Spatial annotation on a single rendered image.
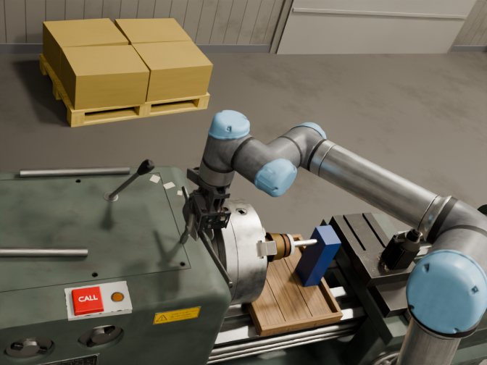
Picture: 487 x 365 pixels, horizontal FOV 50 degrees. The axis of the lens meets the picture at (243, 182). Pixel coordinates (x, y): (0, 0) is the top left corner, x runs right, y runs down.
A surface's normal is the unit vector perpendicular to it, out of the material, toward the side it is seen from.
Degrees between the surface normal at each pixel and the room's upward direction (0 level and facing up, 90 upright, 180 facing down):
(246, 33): 90
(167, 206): 0
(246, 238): 27
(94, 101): 90
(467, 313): 83
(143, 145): 0
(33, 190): 0
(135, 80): 90
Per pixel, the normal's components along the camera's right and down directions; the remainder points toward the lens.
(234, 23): 0.42, 0.67
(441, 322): -0.60, 0.29
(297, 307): 0.24, -0.73
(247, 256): 0.40, -0.04
